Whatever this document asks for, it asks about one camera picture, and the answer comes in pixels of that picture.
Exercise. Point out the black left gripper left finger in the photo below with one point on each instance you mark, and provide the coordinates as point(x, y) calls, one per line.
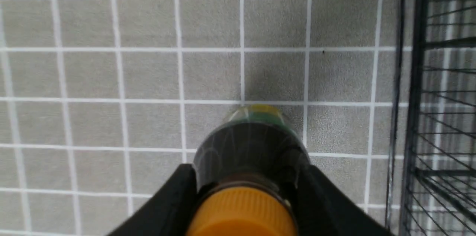
point(169, 211)

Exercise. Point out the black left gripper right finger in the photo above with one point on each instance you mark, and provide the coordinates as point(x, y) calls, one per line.
point(323, 210)

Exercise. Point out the dark sauce bottle orange cap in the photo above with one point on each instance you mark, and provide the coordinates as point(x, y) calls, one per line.
point(247, 175)

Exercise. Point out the grey checkered tablecloth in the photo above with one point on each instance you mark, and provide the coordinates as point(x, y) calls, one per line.
point(102, 99)

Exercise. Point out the black wire mesh shelf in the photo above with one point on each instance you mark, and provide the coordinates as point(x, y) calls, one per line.
point(430, 181)

